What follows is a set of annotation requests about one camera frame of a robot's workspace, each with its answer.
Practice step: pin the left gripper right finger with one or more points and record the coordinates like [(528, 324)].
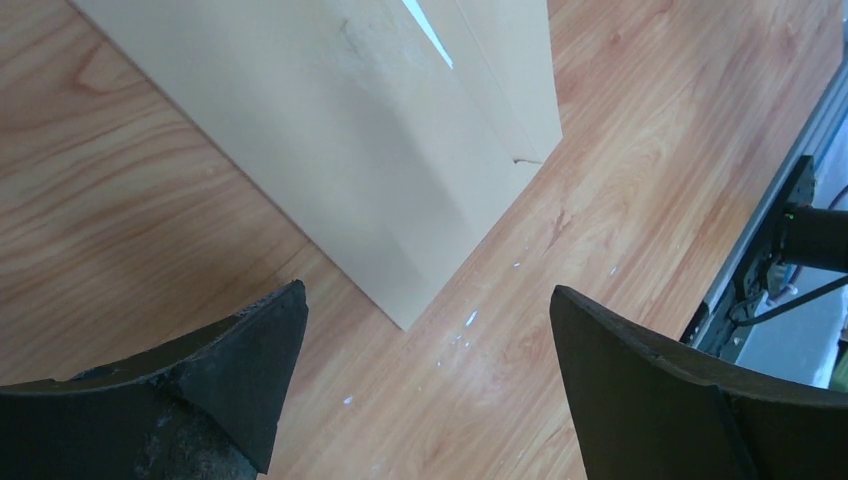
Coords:
[(645, 406)]

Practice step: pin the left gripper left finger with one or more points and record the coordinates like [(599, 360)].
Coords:
[(205, 405)]

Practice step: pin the brown paper envelope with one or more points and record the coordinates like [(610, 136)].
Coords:
[(348, 119)]

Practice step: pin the letter paper sheet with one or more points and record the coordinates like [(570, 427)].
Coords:
[(419, 15)]

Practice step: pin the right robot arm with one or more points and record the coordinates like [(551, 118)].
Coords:
[(813, 237)]

